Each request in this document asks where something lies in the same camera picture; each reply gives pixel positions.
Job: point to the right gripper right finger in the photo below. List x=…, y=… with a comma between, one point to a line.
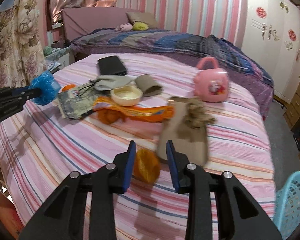
x=239, y=215

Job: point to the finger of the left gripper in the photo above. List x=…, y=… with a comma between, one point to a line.
x=9, y=95

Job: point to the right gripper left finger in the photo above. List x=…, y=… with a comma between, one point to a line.
x=61, y=216

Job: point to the blue plastic wrapper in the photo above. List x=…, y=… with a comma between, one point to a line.
x=48, y=86

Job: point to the grey printed snack bag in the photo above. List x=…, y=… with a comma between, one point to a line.
x=77, y=103

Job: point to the orange yarn-like ball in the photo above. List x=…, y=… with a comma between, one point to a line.
x=146, y=166

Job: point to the orange snack wrapper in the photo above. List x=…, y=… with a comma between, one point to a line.
x=109, y=112

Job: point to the brown paper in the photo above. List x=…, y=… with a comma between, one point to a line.
x=196, y=116

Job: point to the blue plastic basket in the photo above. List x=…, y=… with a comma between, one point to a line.
x=287, y=206

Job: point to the floral curtain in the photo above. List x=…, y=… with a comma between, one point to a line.
x=21, y=52

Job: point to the orange round lid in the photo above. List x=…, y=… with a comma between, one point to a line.
x=68, y=87

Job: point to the white bedside cabinet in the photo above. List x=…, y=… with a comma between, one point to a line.
x=59, y=59

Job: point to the tan phone case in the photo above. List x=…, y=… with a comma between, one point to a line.
x=189, y=141

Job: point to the grey face mask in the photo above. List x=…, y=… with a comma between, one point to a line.
x=109, y=82

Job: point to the pink striped bed cover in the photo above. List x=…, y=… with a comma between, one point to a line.
x=39, y=148

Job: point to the wooden desk with drawers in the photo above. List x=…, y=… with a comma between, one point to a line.
x=292, y=113

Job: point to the purple bed with quilt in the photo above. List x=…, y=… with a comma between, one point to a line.
x=92, y=31

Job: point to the black wallet case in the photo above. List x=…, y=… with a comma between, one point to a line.
x=111, y=65

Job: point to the pink plush toy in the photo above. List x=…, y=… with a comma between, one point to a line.
x=124, y=27

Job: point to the brown cardboard tube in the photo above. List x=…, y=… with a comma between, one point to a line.
x=148, y=85

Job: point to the yellow plush toy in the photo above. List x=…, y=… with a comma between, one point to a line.
x=140, y=26

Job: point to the tan pillow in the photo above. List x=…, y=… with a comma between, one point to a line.
x=144, y=17

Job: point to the white wardrobe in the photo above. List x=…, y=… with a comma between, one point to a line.
x=272, y=39

